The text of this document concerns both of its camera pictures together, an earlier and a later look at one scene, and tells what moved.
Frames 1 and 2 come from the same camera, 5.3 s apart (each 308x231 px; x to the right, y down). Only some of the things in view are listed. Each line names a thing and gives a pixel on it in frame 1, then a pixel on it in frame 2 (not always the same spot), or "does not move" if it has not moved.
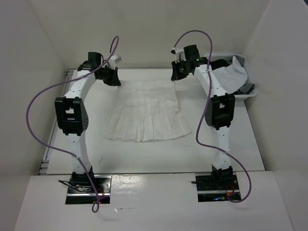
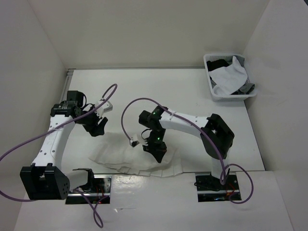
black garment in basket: (216, 64) does not move
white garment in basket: (232, 77) does not move
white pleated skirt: (146, 110) to (115, 149)
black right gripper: (177, 75) to (158, 151)
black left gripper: (113, 80) to (96, 131)
